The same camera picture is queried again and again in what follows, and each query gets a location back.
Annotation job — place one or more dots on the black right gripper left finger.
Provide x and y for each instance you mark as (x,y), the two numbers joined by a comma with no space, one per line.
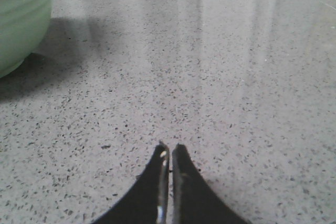
(146,201)

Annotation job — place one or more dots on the green ribbed bowl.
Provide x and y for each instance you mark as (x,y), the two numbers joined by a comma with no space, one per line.
(23,26)

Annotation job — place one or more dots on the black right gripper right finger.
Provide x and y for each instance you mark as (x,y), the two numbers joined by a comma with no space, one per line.
(194,200)

